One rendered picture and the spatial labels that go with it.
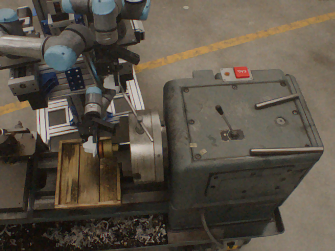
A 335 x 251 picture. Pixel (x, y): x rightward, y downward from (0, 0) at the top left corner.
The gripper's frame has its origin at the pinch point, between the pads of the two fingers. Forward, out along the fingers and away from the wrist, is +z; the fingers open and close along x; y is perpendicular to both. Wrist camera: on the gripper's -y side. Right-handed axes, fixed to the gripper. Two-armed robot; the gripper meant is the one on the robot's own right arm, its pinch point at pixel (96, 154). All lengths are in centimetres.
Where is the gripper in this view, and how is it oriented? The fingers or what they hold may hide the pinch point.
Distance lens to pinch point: 142.3
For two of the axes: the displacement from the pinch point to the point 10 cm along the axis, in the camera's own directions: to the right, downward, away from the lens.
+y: -10.0, 0.7, -0.4
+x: 0.0, -5.6, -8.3
